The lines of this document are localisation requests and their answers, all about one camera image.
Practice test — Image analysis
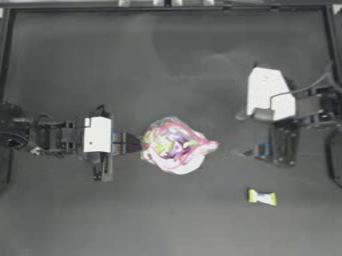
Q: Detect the black table frame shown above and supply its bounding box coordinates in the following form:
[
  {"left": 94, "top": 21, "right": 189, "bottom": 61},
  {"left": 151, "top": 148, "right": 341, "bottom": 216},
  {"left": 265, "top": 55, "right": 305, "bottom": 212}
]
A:
[{"left": 0, "top": 2, "right": 342, "bottom": 101}]

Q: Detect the green white candy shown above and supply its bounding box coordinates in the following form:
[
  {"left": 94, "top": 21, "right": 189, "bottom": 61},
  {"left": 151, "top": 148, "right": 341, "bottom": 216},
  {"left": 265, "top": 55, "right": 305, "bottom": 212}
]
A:
[{"left": 247, "top": 188, "right": 278, "bottom": 207}]

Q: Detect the clear bag with pink zip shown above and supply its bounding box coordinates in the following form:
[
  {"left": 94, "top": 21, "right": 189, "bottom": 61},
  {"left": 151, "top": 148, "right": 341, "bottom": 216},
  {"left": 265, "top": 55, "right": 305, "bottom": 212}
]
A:
[{"left": 139, "top": 115, "right": 221, "bottom": 176}]

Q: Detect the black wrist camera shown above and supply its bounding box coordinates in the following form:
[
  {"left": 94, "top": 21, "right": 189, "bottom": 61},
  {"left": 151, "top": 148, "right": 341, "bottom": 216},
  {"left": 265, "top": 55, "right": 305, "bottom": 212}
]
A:
[{"left": 253, "top": 108, "right": 277, "bottom": 122}]

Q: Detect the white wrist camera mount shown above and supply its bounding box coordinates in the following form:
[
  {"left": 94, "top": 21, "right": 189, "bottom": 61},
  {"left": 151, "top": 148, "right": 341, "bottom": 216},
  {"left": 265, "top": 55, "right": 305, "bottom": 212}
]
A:
[
  {"left": 83, "top": 116, "right": 114, "bottom": 154},
  {"left": 246, "top": 66, "right": 298, "bottom": 122}
]

